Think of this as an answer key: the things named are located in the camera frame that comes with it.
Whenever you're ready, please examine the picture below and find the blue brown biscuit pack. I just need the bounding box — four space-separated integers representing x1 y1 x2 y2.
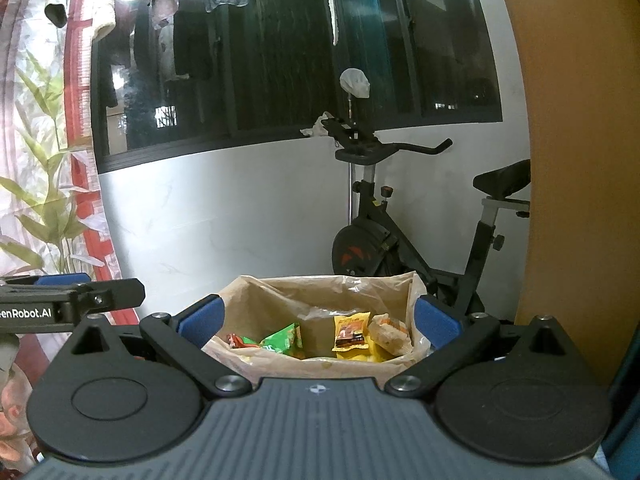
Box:
368 314 413 356

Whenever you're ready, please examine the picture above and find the orange long snack bar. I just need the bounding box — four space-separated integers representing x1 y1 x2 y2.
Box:
226 333 260 349

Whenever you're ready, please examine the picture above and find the green bamboo plant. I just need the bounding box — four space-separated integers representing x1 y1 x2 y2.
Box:
1 52 105 276

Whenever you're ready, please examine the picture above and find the green snack packet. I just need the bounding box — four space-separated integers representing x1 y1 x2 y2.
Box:
259 323 305 359

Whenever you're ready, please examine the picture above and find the black exercise bike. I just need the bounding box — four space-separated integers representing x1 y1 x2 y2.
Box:
320 117 530 314

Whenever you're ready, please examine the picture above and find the wooden door panel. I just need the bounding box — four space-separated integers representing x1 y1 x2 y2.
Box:
506 0 639 382

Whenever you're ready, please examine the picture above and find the brown cardboard box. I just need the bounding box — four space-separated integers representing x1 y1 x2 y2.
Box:
202 271 433 390

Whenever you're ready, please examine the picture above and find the dark window frame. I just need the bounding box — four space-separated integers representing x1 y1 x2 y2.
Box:
91 0 502 172

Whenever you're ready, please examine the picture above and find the yellow orange snack packet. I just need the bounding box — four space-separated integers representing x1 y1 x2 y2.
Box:
332 312 393 363

